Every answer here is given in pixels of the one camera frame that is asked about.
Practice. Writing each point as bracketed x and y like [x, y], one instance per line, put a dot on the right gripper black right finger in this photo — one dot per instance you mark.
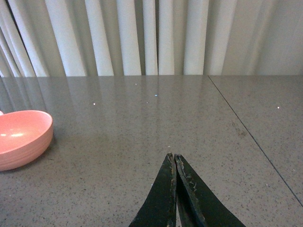
[197, 204]

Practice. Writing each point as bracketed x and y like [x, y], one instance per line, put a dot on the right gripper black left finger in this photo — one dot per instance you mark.
[159, 208]

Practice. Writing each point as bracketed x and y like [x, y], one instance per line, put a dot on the white pleated curtain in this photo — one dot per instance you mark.
[48, 38]

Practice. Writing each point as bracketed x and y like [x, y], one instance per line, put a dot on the pink bowl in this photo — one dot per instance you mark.
[24, 136]

